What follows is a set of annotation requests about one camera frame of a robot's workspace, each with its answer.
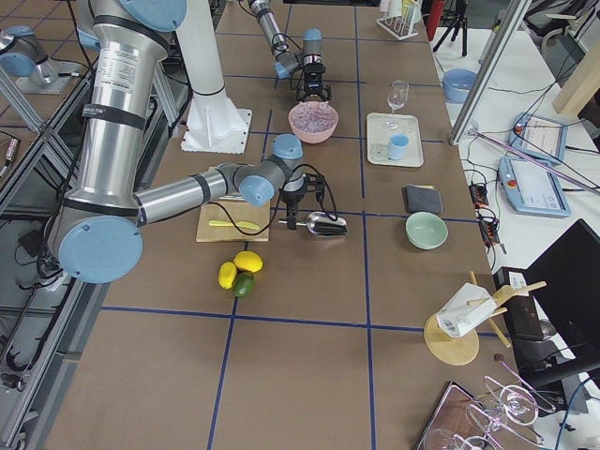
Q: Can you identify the pile of clear ice cubes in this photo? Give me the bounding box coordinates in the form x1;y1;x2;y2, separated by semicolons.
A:
291;102;337;133

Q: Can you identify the pink bowl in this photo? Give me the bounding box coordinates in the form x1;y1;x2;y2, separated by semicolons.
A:
288;101;338;143

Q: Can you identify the cream bear tray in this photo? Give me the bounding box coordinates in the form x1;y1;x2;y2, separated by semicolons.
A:
367;112;424;168

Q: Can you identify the grey folded cloth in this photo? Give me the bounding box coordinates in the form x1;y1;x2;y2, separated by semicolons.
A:
402;185;443;215

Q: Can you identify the stainless steel ice scoop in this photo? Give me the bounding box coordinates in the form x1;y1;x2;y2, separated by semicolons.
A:
296;211;348;237

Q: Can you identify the green avocado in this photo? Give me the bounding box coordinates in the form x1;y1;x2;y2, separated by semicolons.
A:
232;272;255;298

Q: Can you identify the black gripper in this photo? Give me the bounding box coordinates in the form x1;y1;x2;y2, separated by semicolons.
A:
296;64;332;102
282;172;324;230

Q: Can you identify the oval yellow lemon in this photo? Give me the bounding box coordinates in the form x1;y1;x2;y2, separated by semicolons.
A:
217;262;238;290

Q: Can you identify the white wire cup rack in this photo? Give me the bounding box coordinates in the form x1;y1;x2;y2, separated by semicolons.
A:
376;0;422;40

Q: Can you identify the wooden cutting board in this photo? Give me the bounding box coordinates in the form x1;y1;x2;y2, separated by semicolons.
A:
196;197;271;243

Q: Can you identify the clear wine glass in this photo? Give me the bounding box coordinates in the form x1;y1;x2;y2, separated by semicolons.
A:
384;80;410;129

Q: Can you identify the aluminium frame post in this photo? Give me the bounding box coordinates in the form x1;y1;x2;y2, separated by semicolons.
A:
449;0;532;145

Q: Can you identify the yellow plastic knife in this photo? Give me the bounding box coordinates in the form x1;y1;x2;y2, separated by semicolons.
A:
208;219;261;231

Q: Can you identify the blue teach pendant far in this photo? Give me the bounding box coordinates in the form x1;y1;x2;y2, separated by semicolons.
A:
509;113;568;165

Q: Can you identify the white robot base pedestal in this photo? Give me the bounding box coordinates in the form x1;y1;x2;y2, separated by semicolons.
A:
176;1;252;154

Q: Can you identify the white carton on stand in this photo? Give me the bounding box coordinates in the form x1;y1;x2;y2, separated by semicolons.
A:
435;283;496;338

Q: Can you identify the blue plastic cup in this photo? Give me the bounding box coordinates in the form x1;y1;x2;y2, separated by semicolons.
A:
387;133;409;161

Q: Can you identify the wooden paper towel stand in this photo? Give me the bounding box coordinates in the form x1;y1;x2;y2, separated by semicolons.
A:
424;271;547;366

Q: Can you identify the round yellow lemon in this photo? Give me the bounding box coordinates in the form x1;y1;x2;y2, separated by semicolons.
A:
233;250;263;273

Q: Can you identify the red cylinder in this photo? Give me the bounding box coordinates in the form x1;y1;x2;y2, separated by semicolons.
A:
426;0;444;41

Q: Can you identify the blue teach pendant near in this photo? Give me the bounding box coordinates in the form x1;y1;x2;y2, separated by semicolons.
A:
499;157;571;218

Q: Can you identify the blue bowl with fork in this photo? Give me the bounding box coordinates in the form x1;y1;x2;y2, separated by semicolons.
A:
442;68;477;104

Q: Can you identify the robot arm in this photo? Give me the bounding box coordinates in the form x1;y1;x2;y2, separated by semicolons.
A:
247;0;332;102
48;1;323;284

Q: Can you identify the green bowl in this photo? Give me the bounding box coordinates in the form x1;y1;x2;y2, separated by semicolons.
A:
405;212;449;250

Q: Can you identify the blue teach pendant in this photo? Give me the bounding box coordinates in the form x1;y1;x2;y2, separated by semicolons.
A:
499;157;571;218
509;113;568;165

